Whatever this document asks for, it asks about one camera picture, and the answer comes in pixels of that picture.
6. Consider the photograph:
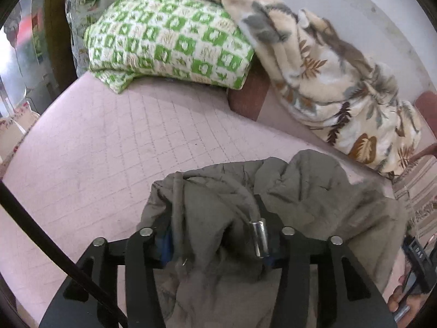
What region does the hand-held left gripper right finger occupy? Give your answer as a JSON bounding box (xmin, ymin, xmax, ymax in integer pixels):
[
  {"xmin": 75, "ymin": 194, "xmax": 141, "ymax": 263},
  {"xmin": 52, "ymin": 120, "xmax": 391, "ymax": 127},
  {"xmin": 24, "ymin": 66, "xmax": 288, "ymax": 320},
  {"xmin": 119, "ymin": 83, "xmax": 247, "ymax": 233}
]
[{"xmin": 254, "ymin": 194, "xmax": 397, "ymax": 328}]

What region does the wooden bed post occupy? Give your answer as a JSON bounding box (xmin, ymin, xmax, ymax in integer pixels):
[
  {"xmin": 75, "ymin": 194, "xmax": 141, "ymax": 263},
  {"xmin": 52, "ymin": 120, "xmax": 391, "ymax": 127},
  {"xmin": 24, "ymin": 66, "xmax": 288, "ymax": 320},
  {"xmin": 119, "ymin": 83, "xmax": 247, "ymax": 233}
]
[{"xmin": 44, "ymin": 0, "xmax": 78, "ymax": 93}]

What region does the person's right hand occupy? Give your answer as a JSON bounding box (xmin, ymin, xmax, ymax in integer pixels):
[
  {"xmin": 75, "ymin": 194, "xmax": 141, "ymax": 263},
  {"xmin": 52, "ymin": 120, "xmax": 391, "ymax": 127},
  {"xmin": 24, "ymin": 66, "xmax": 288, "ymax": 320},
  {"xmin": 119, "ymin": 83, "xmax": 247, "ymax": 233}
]
[{"xmin": 387, "ymin": 273, "xmax": 424, "ymax": 325}]

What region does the brown bolster cushion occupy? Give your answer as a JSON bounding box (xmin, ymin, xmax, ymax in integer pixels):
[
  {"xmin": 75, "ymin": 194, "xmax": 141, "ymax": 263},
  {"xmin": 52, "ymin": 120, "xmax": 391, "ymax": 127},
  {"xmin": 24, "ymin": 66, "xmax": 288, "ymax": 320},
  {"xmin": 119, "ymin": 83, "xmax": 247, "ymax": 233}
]
[{"xmin": 227, "ymin": 56, "xmax": 272, "ymax": 122}]

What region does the white green printed pillow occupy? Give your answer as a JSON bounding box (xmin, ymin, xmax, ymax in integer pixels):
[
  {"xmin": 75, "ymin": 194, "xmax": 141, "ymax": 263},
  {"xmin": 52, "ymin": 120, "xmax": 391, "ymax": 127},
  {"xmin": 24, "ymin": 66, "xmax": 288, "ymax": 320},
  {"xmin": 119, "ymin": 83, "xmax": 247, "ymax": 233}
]
[{"xmin": 65, "ymin": 0, "xmax": 109, "ymax": 78}]

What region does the maroon chair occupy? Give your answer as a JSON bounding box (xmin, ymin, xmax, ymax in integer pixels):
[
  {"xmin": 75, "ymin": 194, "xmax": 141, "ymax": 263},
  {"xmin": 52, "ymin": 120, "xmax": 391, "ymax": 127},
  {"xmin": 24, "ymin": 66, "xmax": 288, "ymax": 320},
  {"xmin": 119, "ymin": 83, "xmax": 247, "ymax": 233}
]
[{"xmin": 408, "ymin": 90, "xmax": 437, "ymax": 165}]

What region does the green checked pillow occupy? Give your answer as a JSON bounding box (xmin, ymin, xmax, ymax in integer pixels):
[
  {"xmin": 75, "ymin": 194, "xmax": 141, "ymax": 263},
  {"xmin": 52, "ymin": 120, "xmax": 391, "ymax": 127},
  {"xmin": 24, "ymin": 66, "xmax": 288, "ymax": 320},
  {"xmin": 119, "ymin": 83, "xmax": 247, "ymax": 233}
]
[{"xmin": 84, "ymin": 0, "xmax": 256, "ymax": 94}]

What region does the pink quilted bed sheet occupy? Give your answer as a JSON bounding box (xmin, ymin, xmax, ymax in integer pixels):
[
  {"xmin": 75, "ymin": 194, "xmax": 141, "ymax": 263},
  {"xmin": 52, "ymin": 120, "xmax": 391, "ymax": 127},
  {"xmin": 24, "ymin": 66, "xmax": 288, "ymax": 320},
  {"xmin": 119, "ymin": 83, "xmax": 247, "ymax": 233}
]
[{"xmin": 0, "ymin": 73, "xmax": 397, "ymax": 325}]

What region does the cream leaf print blanket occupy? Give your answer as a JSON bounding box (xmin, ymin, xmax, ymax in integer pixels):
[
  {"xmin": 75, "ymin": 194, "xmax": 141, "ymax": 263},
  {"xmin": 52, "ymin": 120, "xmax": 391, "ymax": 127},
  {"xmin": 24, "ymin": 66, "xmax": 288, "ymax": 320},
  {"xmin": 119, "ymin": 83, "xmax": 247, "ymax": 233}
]
[{"xmin": 201, "ymin": 0, "xmax": 422, "ymax": 175}]

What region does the striped fringed rug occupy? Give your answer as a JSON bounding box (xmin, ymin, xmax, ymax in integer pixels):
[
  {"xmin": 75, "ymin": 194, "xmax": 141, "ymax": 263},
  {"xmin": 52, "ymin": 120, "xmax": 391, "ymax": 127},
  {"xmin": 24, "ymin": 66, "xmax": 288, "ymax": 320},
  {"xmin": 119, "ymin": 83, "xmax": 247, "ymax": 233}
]
[{"xmin": 392, "ymin": 155, "xmax": 437, "ymax": 243}]

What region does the floral cloth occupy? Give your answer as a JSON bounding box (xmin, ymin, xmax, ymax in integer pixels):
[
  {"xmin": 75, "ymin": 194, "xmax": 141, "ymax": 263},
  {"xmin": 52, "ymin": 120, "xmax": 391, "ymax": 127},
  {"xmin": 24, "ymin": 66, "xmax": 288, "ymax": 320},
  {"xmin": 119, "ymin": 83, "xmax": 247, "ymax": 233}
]
[{"xmin": 0, "ymin": 107, "xmax": 41, "ymax": 169}]

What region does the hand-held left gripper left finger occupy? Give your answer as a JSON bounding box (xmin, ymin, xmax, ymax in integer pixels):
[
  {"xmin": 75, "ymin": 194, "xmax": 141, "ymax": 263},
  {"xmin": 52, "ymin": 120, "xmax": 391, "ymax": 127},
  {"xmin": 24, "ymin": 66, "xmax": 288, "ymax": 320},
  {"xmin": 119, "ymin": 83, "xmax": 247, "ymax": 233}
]
[{"xmin": 44, "ymin": 227, "xmax": 173, "ymax": 328}]

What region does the grey padded jacket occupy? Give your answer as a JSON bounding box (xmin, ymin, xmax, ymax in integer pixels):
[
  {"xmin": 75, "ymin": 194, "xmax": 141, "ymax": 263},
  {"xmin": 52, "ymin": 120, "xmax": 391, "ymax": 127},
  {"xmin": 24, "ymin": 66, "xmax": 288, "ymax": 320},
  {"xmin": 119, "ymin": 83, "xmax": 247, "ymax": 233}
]
[{"xmin": 137, "ymin": 149, "xmax": 409, "ymax": 328}]

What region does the black cable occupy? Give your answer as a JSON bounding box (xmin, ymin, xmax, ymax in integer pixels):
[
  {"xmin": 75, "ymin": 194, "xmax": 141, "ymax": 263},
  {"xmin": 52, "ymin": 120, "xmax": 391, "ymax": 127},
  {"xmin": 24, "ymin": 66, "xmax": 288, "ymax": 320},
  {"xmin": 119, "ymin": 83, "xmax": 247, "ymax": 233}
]
[{"xmin": 0, "ymin": 180, "xmax": 129, "ymax": 328}]

